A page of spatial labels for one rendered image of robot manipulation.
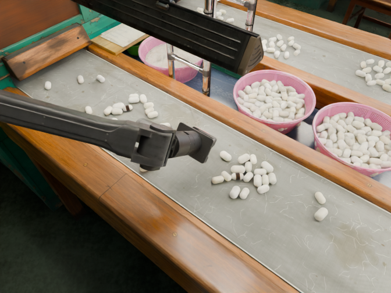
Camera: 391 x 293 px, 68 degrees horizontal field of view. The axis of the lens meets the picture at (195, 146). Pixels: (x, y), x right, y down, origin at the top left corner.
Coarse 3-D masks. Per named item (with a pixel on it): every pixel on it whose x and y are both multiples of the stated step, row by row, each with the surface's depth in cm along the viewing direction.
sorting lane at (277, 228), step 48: (48, 96) 98; (96, 96) 98; (240, 144) 84; (192, 192) 74; (240, 192) 74; (288, 192) 74; (336, 192) 74; (240, 240) 66; (288, 240) 66; (336, 240) 66; (384, 240) 66; (336, 288) 60; (384, 288) 60
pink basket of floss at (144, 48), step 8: (144, 40) 116; (152, 40) 119; (160, 40) 120; (144, 48) 116; (144, 56) 115; (200, 64) 111; (168, 72) 106; (176, 72) 106; (184, 72) 107; (192, 72) 110; (184, 80) 112
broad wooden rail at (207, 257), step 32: (64, 160) 78; (96, 160) 78; (96, 192) 71; (128, 192) 71; (160, 192) 73; (128, 224) 67; (160, 224) 66; (192, 224) 66; (160, 256) 67; (192, 256) 61; (224, 256) 61; (192, 288) 66; (224, 288) 57; (256, 288) 57; (288, 288) 58
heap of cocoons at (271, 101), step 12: (252, 84) 102; (264, 84) 102; (276, 84) 103; (240, 96) 99; (252, 96) 98; (264, 96) 97; (276, 96) 98; (288, 96) 101; (300, 96) 98; (252, 108) 94; (264, 108) 94; (276, 108) 94; (288, 108) 97; (300, 108) 94; (276, 120) 91; (288, 120) 90
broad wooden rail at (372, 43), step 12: (264, 0) 140; (264, 12) 132; (276, 12) 132; (288, 12) 132; (300, 12) 132; (288, 24) 128; (300, 24) 125; (312, 24) 125; (324, 24) 125; (336, 24) 125; (324, 36) 121; (336, 36) 119; (348, 36) 119; (360, 36) 119; (372, 36) 119; (360, 48) 116; (372, 48) 113; (384, 48) 113
